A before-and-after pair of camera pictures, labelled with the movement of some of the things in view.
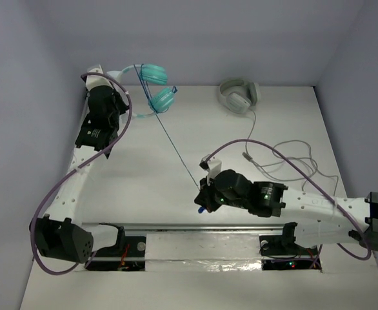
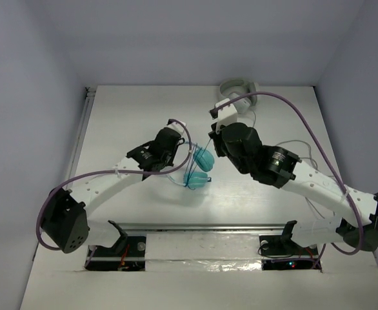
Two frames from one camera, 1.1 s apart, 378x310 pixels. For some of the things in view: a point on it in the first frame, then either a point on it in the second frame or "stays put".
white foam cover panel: (202, 252) stays put
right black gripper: (204, 197) -> (217, 137)
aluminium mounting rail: (200, 227) stays put
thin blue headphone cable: (163, 128) -> (194, 160)
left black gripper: (118, 105) -> (174, 150)
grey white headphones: (238, 95) stays put
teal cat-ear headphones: (161, 101) -> (204, 162)
